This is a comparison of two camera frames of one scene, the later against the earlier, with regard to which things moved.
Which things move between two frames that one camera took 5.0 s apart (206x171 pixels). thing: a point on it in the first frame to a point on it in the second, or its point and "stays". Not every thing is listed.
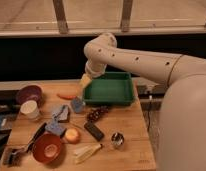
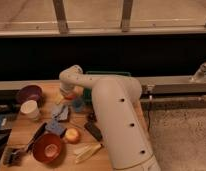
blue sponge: [55, 128] stays
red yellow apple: [72, 135] stays
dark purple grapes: [94, 112] stays
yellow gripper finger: [85, 80] to [59, 99]
